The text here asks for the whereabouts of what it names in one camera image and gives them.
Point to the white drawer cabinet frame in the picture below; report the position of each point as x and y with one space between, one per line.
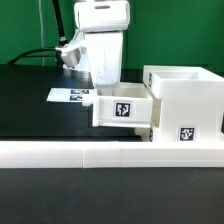
188 103

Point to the white drawer box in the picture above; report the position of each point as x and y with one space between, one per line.
129 105
150 134

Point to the printed marker sheet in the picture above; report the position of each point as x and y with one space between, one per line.
67 95

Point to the white L-shaped fence wall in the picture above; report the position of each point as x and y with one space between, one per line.
50 154

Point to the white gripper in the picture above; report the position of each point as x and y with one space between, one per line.
104 51

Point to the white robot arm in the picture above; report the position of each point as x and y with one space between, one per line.
100 24

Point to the white front drawer box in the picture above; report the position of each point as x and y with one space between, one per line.
150 134

